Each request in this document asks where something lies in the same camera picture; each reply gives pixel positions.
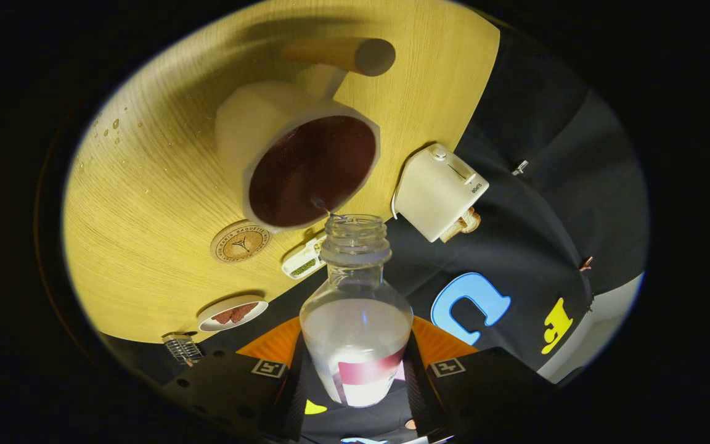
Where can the wooden table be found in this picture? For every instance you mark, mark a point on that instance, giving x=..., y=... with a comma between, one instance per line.
x=145, y=203

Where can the round wooden coaster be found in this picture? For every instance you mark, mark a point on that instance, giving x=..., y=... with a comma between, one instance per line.
x=241, y=242

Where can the toast slice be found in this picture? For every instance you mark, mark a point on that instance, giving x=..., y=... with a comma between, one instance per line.
x=453, y=232
x=473, y=221

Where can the white toaster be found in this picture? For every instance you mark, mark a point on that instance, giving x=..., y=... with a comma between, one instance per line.
x=435, y=194

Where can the clear juice bottle pink label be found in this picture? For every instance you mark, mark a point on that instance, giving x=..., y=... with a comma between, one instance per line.
x=355, y=336

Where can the small metal clip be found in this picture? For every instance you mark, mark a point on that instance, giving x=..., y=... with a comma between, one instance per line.
x=520, y=168

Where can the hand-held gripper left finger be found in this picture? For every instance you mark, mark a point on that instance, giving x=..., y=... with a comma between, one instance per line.
x=298, y=401

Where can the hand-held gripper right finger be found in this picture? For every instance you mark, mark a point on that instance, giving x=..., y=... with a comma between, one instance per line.
x=418, y=394

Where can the white divided dish with beans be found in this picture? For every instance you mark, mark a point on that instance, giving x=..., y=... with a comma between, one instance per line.
x=302, y=266

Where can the round white plate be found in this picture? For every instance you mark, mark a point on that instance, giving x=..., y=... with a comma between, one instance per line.
x=207, y=324

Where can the red meat piece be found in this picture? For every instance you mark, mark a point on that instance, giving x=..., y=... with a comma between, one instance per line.
x=224, y=316
x=244, y=311

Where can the black backdrop cloth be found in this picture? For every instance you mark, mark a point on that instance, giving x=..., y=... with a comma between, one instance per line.
x=546, y=185

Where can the small red clip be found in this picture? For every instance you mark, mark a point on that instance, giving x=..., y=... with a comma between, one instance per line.
x=586, y=264

